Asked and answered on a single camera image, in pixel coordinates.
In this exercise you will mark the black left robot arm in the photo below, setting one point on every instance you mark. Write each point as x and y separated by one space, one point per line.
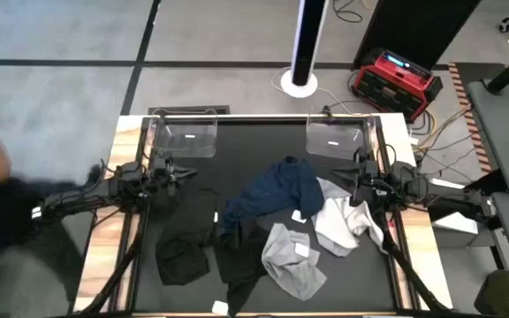
82 194

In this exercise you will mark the black towel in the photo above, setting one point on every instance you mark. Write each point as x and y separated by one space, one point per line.
184 260
237 260

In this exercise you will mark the white towel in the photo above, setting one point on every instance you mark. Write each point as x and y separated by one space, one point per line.
347 216

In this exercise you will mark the clear plastic basket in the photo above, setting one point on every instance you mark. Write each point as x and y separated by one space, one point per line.
334 141
184 141

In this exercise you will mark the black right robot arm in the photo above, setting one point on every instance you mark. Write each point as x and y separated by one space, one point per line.
440 194

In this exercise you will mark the black partition panel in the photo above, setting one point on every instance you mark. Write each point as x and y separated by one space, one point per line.
413 26

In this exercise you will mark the black white pole stand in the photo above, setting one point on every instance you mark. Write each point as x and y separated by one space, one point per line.
307 44

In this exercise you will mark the black table mat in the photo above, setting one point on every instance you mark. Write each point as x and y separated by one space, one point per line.
351 282

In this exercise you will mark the white box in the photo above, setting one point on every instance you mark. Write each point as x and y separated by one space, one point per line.
455 223

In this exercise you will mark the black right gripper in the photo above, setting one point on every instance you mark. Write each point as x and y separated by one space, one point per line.
365 176

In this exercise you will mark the orange black striped floor strip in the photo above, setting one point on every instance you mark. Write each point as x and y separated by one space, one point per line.
468 115

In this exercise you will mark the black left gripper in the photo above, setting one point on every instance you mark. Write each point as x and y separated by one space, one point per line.
164 174

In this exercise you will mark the red black power station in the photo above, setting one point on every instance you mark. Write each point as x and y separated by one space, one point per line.
391 88

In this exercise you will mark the navy blue towel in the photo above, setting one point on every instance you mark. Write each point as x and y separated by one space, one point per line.
281 185

